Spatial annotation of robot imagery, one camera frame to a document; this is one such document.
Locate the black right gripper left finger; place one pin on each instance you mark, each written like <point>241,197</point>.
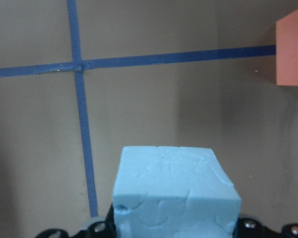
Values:
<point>97,227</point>

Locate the orange foam block outer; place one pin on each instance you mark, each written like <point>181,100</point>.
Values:
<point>287,50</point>

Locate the light blue foam block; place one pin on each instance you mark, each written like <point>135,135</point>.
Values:
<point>173,192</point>

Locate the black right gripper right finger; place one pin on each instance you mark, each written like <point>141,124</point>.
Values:
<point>249,226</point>

